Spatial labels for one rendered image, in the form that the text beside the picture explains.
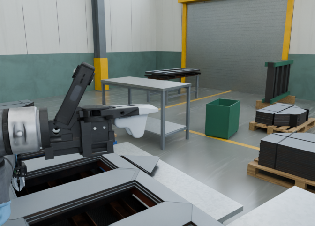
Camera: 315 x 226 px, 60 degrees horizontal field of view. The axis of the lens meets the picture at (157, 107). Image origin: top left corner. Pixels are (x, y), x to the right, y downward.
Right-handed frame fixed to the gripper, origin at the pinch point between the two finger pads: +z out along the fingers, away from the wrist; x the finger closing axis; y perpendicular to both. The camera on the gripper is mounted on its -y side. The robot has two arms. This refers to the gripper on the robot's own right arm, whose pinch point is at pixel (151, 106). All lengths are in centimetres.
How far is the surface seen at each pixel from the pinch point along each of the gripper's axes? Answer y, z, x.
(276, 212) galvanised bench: 39, 46, -15
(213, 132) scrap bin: 89, 240, -348
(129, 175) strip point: 47, 20, -96
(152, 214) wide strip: 53, 19, -57
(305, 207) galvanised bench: 39, 57, -13
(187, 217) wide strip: 54, 32, -50
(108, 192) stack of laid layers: 51, 6, -86
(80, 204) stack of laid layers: 52, -8, -82
